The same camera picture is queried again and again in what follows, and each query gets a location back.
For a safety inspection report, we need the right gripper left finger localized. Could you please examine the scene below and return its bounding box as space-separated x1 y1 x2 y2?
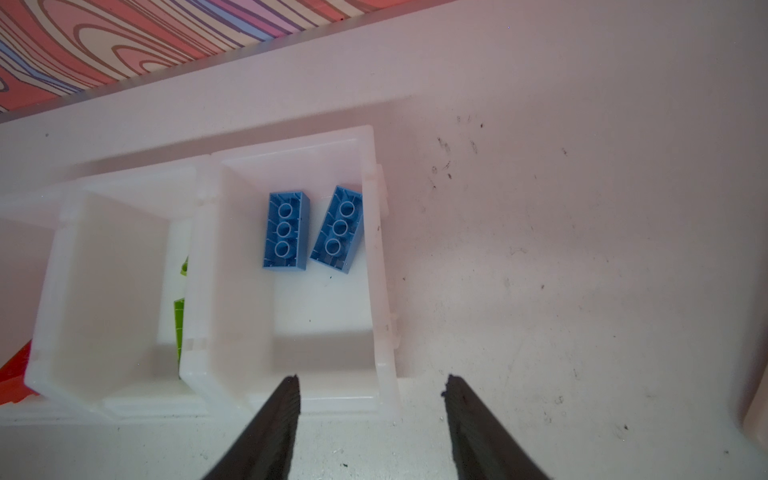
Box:
204 375 300 480

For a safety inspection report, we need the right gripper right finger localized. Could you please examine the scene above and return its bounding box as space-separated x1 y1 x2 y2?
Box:
442 375 548 480

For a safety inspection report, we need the blue lego brick top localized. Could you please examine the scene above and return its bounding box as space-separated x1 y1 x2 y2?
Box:
263 191 311 271

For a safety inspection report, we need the blue lego brick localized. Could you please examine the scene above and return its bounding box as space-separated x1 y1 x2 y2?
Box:
310 186 364 274
263 191 311 271

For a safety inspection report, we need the red lego brick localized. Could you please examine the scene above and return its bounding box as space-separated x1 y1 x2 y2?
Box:
0 342 38 405

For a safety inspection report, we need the white three-compartment bin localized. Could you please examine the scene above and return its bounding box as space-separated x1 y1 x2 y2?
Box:
1 126 401 424

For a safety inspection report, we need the white pink calculator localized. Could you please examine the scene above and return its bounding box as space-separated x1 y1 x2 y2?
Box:
742 369 768 451

